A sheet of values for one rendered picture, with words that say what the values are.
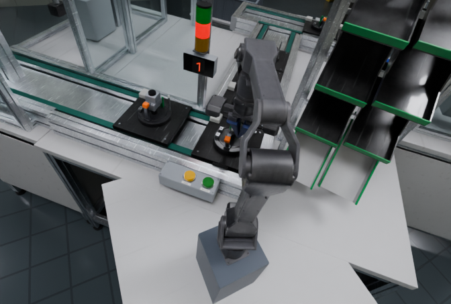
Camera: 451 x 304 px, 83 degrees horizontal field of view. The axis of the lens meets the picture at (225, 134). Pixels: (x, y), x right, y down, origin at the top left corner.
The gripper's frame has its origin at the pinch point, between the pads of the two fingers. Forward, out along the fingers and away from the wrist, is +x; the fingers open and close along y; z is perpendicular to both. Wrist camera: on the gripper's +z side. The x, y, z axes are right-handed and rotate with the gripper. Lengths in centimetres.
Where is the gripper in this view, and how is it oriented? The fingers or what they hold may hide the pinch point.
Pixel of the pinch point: (240, 127)
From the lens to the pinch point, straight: 67.5
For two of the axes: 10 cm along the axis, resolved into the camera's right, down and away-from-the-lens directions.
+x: -1.2, 6.7, 7.3
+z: 3.1, -6.7, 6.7
